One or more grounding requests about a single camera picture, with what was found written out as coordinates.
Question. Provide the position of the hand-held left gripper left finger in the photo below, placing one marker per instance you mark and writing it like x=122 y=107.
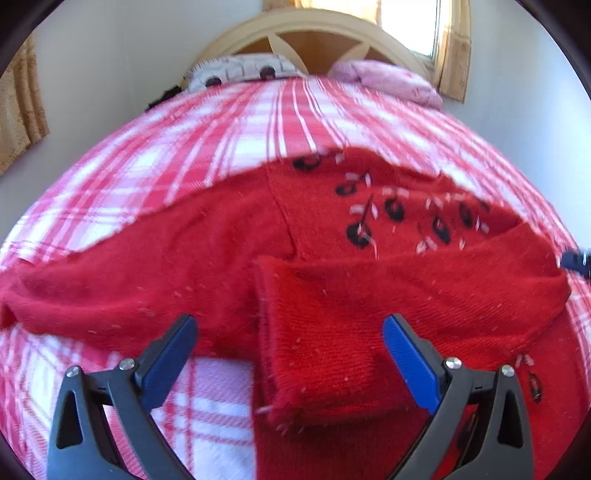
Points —
x=171 y=364

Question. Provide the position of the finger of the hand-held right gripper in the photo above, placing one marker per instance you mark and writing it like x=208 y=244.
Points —
x=575 y=262

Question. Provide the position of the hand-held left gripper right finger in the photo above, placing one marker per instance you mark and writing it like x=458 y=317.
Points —
x=411 y=364

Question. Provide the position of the red knitted sweater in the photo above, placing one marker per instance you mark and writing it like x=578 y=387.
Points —
x=323 y=286

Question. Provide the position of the red white plaid blanket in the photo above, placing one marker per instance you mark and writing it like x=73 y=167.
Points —
x=184 y=138

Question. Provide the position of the golden curtain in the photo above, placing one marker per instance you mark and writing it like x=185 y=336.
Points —
x=455 y=55
x=18 y=110

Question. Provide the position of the pink pillow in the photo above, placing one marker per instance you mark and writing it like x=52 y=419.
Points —
x=392 y=81

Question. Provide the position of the dark cloth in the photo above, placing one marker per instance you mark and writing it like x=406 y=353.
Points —
x=164 y=97

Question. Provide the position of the bright window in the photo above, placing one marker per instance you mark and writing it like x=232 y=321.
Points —
x=406 y=23

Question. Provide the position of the grey patterned pillow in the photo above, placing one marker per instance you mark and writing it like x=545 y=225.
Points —
x=240 y=69

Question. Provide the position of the beige wooden headboard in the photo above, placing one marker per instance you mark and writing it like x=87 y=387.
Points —
x=314 y=27

